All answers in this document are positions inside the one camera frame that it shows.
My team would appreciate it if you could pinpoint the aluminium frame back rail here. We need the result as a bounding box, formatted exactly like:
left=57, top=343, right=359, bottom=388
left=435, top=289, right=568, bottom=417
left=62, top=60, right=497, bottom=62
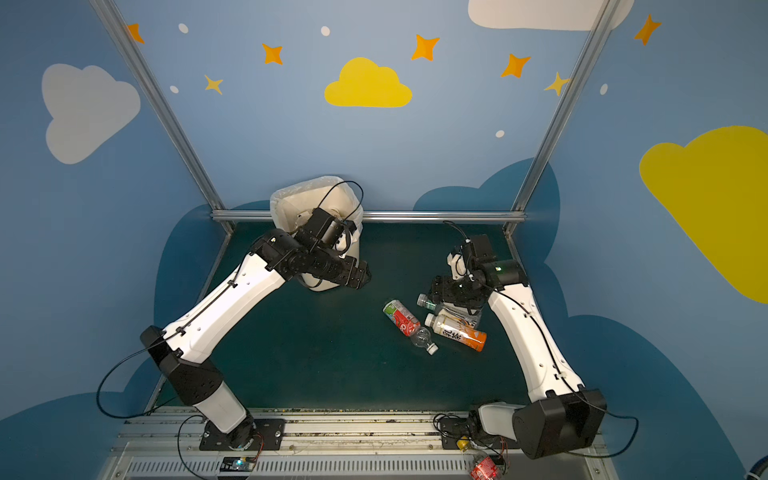
left=211, top=210, right=526, bottom=224

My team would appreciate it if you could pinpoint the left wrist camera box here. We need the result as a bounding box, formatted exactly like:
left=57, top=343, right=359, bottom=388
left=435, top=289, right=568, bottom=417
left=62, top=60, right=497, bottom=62
left=295, top=207, right=357, bottom=255

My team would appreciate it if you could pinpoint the clear green cap water bottle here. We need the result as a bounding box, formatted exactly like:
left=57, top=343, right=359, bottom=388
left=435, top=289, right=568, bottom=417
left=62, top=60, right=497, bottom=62
left=417, top=294, right=444, bottom=313

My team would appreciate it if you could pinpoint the clear blue-edged bin liner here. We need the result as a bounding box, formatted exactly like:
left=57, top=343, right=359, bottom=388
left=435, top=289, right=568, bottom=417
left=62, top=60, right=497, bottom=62
left=270, top=176, right=363, bottom=241

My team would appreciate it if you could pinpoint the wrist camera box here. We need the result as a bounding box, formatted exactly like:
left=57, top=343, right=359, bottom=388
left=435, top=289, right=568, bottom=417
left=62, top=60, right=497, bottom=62
left=447, top=234, right=498, bottom=278
left=295, top=207, right=357, bottom=255

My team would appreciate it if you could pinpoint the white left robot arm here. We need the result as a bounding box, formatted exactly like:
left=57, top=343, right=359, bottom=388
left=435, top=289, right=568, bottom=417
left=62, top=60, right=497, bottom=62
left=140, top=229, right=371, bottom=448

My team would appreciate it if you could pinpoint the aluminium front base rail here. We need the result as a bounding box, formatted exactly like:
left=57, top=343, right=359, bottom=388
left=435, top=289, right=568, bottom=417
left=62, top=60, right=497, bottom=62
left=98, top=407, right=619, bottom=480

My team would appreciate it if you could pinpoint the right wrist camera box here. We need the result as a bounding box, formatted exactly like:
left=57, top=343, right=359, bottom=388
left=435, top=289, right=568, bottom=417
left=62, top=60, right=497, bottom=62
left=447, top=234, right=498, bottom=278

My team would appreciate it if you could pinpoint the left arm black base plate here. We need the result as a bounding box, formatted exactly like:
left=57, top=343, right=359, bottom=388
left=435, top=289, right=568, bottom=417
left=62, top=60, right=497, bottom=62
left=199, top=418, right=286, bottom=452

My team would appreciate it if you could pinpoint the aluminium upright post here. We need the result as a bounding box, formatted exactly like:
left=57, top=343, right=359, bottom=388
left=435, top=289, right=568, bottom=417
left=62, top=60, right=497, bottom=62
left=90, top=0, right=225, bottom=211
left=503, top=0, right=622, bottom=242

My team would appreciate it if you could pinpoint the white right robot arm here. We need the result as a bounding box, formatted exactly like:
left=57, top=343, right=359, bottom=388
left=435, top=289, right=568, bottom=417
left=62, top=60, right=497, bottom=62
left=430, top=254, right=607, bottom=459

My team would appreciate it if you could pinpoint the green circuit board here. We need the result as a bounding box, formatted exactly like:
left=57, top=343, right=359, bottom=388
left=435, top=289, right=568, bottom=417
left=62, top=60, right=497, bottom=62
left=219, top=457, right=254, bottom=473

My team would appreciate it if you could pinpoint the aluminium right upright post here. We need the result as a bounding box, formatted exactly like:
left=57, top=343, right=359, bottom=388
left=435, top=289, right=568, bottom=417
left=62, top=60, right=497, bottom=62
left=503, top=0, right=622, bottom=242

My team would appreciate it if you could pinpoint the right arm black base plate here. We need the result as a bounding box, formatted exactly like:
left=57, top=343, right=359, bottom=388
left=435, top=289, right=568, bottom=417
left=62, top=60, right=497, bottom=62
left=432, top=414, right=519, bottom=451

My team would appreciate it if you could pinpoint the white ribbed plastic bin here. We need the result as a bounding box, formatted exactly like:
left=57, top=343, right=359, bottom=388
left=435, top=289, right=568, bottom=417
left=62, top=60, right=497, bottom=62
left=259, top=175, right=369, bottom=292

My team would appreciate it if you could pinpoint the aluminium left upright post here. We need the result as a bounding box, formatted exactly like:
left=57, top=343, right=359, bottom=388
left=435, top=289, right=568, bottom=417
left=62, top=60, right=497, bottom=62
left=90, top=0, right=225, bottom=211

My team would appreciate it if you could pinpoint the red green label soda bottle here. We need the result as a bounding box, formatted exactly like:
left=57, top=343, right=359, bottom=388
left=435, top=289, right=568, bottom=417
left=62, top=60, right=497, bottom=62
left=383, top=299, right=438, bottom=356

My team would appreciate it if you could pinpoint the orange white label bottle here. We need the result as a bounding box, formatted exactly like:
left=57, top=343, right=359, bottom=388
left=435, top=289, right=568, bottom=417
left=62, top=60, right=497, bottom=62
left=425, top=313, right=487, bottom=352

